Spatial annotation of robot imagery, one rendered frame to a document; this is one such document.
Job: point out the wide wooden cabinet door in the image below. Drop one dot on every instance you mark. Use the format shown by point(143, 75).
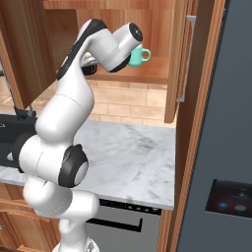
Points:
point(23, 49)

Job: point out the grey dishwasher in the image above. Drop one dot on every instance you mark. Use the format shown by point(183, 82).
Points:
point(147, 236)

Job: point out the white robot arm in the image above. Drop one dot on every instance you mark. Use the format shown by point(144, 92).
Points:
point(62, 111)

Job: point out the wooden drawer front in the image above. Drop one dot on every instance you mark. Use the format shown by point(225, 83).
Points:
point(10, 194)

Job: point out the narrow wooden cabinet door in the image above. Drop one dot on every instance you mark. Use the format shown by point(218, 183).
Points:
point(175, 65)

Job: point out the teal mug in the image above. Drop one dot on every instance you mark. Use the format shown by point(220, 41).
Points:
point(137, 58)

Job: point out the wooden wall cabinet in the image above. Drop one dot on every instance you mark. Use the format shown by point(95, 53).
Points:
point(154, 39)

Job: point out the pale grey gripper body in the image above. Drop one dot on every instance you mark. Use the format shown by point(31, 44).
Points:
point(88, 60)

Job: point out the wooden fridge side panel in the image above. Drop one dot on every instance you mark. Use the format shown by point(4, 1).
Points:
point(193, 138)

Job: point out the dark grey fridge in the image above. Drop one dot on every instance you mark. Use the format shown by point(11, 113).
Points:
point(223, 131)

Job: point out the wooden base cabinet door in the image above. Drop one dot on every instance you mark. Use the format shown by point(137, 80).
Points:
point(26, 234)

